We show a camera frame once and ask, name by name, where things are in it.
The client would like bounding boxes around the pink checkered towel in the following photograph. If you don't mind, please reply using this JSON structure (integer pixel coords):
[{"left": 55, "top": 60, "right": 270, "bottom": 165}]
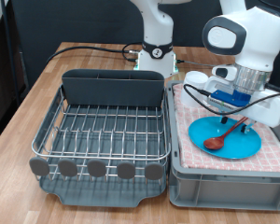
[{"left": 172, "top": 83, "right": 280, "bottom": 173}]

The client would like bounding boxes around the metal wire dish rack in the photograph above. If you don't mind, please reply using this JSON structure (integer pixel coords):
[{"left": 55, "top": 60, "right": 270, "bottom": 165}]
[{"left": 31, "top": 85, "right": 172, "bottom": 183}]

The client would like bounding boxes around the grey plastic drain tray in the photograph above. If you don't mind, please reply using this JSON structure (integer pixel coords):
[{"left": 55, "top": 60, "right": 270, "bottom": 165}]
[{"left": 38, "top": 90, "right": 169, "bottom": 208}]

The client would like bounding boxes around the blue plate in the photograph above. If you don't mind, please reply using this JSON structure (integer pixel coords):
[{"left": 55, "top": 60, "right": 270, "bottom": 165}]
[{"left": 188, "top": 115, "right": 262, "bottom": 160}]

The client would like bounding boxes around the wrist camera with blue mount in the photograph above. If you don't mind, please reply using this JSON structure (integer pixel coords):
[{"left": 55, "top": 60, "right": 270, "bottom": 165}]
[{"left": 207, "top": 89, "right": 252, "bottom": 110}]

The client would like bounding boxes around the dark grey cutlery holder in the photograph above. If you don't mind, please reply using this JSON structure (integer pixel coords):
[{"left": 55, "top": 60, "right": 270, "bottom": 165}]
[{"left": 61, "top": 68, "right": 165, "bottom": 108}]

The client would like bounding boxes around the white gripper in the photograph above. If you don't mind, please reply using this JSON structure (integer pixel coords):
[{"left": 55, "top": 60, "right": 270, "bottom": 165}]
[{"left": 204, "top": 76, "right": 280, "bottom": 135}]

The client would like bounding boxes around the thin black camera cable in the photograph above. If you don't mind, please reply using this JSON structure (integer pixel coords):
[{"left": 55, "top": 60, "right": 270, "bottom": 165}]
[{"left": 182, "top": 83, "right": 280, "bottom": 117}]

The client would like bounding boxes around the thick black cable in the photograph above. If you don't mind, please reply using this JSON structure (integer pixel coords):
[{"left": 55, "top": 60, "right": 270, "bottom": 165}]
[{"left": 46, "top": 42, "right": 144, "bottom": 65}]

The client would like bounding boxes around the grey plastic crate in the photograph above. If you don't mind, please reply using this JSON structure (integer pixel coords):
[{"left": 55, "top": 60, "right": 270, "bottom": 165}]
[{"left": 166, "top": 80, "right": 280, "bottom": 212}]

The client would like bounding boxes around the dark metal pole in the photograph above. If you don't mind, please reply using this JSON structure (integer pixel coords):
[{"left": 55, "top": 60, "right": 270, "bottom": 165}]
[{"left": 0, "top": 0, "right": 21, "bottom": 106}]

